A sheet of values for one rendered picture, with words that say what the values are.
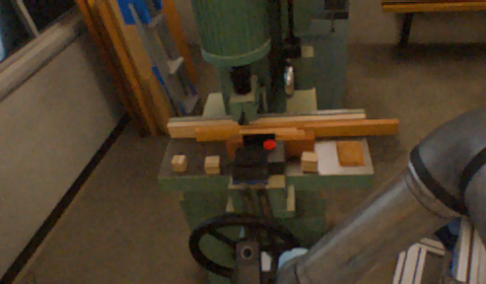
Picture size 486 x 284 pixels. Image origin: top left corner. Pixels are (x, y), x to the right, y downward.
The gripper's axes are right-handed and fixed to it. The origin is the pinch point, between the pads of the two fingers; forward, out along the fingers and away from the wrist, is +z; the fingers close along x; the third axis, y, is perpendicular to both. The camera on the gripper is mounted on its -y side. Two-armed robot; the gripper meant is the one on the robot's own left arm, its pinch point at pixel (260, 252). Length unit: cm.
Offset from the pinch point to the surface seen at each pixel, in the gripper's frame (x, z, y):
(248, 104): -2.6, 23.1, -31.1
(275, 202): 2.9, 12.7, -6.7
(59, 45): -126, 117, -66
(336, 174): 18.7, 22.2, -10.0
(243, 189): -3.6, 8.0, -12.3
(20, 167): -138, 80, -6
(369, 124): 29.2, 34.2, -20.1
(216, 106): -24, 67, -27
